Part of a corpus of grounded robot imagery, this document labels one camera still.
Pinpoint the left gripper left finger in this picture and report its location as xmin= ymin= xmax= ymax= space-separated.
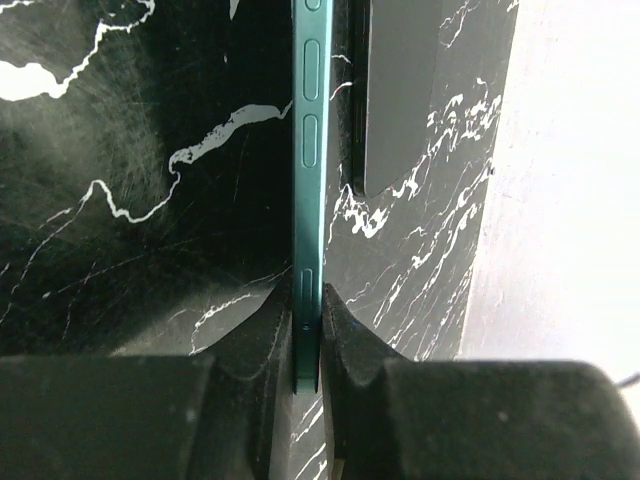
xmin=1 ymin=279 xmax=292 ymax=479

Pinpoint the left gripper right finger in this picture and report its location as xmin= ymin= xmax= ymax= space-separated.
xmin=321 ymin=285 xmax=639 ymax=479

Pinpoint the black smartphone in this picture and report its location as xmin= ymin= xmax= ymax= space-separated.
xmin=351 ymin=0 xmax=443 ymax=198

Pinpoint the dark teal smartphone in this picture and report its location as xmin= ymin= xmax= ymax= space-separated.
xmin=292 ymin=0 xmax=334 ymax=394

